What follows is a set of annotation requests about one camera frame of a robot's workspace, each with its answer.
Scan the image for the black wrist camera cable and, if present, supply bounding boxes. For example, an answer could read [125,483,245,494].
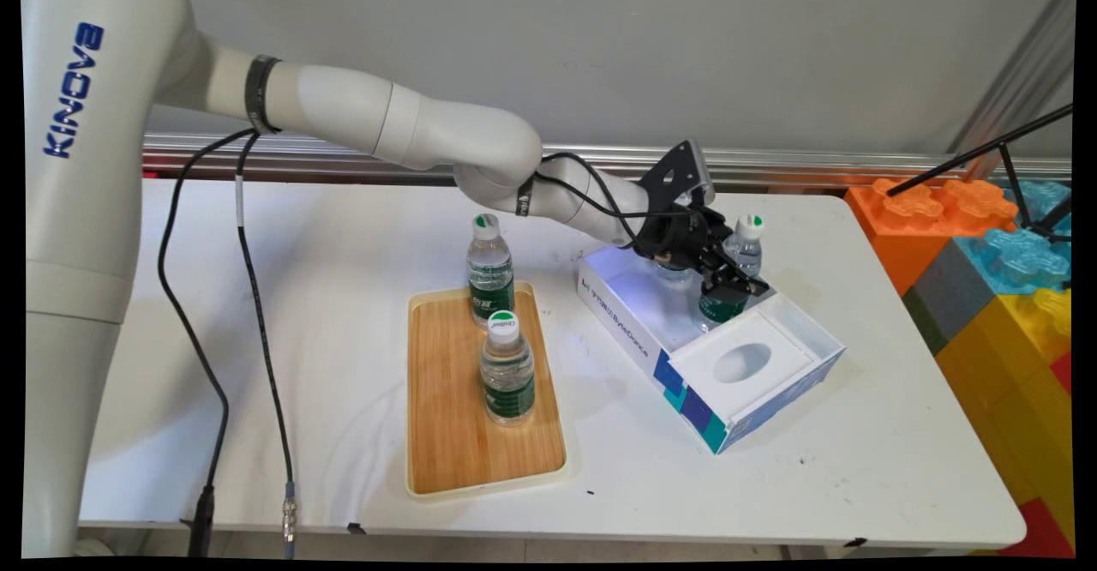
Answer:
[536,152,686,250]

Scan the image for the black tripod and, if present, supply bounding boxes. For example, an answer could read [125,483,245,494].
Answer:
[887,105,1074,242]

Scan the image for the wooden tray with cream rim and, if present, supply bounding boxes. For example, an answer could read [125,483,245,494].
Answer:
[406,283,570,502]

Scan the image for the aluminium frame post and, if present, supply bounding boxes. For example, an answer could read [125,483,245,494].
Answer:
[947,0,1076,160]

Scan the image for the clear water bottle green label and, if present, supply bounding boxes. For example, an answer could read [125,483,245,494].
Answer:
[656,255,697,286]
[467,213,517,329]
[695,214,765,334]
[480,310,537,428]

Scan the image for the orange foam block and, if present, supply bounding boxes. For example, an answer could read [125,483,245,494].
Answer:
[844,178,1018,296]

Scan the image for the white ByteDance cardboard box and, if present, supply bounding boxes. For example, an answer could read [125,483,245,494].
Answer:
[577,225,848,455]

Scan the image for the yellow foam block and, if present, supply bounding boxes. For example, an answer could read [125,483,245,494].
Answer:
[934,288,1074,546]

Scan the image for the light blue foam block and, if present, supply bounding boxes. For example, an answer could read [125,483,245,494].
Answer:
[902,181,1072,356]

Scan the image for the aluminium rail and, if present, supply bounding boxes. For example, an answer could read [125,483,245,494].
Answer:
[141,132,1072,191]

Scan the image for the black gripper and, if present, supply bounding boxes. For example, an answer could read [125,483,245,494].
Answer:
[634,204,770,302]

